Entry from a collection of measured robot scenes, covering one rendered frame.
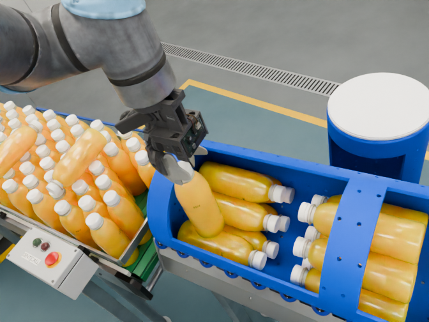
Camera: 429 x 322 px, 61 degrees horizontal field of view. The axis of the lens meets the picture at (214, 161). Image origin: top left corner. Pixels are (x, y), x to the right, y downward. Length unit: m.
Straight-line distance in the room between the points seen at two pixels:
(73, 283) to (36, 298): 1.53
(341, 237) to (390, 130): 0.48
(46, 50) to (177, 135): 0.22
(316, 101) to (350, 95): 1.57
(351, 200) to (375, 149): 0.41
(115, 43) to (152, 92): 0.09
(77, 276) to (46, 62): 0.64
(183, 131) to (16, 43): 0.26
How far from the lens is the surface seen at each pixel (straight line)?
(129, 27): 0.48
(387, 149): 1.07
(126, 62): 0.50
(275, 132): 2.55
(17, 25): 0.46
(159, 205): 0.81
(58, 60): 0.51
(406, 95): 1.17
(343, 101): 1.15
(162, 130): 0.60
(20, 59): 0.46
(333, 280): 0.68
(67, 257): 0.99
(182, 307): 2.04
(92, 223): 0.99
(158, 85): 0.53
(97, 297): 1.23
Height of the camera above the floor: 1.80
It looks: 46 degrees down
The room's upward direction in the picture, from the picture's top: 23 degrees counter-clockwise
